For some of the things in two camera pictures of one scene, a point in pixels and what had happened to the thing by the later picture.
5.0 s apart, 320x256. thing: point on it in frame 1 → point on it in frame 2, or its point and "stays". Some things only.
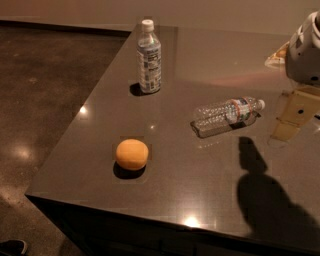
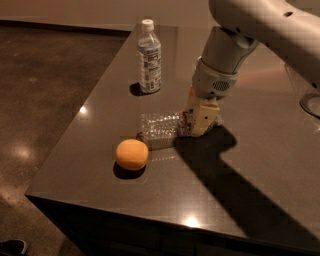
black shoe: x=13 y=247 stays
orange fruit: x=131 y=154 stays
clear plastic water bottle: x=232 y=115 → x=160 y=129
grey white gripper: x=302 y=58 → x=210 y=82
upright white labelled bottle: x=149 y=59 stays
